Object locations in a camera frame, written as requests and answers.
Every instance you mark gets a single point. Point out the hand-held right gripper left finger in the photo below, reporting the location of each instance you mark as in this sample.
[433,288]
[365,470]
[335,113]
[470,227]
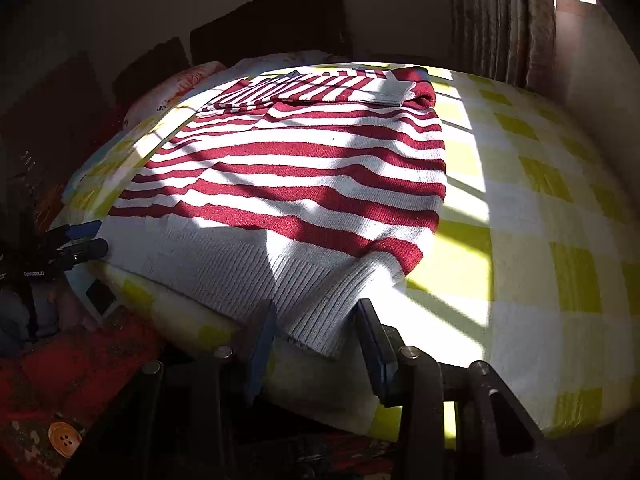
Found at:
[262,355]

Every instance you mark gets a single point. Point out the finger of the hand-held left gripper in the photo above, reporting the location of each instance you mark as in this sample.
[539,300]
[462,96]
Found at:
[80,230]
[86,250]

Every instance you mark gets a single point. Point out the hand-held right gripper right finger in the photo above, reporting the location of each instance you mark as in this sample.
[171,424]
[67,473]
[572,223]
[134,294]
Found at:
[375,355]

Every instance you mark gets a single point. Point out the red white striped knit sweater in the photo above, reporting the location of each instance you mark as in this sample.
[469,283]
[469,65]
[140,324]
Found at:
[300,185]

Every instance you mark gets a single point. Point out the black smartphone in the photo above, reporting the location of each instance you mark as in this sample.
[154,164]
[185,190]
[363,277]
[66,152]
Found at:
[101,297]

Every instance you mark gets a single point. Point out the person's red patterned clothing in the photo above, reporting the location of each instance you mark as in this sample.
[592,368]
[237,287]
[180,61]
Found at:
[85,370]

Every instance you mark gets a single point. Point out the orange floral pillow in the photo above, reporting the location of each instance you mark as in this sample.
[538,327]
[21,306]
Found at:
[172,87]

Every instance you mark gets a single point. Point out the orange button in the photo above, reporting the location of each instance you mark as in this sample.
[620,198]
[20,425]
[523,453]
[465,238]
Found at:
[65,439]

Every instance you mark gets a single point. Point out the small dark wooden headboard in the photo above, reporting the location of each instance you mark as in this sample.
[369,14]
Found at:
[150,70]

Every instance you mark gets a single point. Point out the yellow white checked bedsheet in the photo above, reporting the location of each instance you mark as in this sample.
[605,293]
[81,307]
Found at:
[525,210]

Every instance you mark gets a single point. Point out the large dark wooden headboard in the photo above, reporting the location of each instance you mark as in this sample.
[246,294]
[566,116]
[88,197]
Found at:
[270,20]

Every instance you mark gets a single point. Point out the floral curtain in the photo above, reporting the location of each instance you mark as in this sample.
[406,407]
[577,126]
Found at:
[500,20]

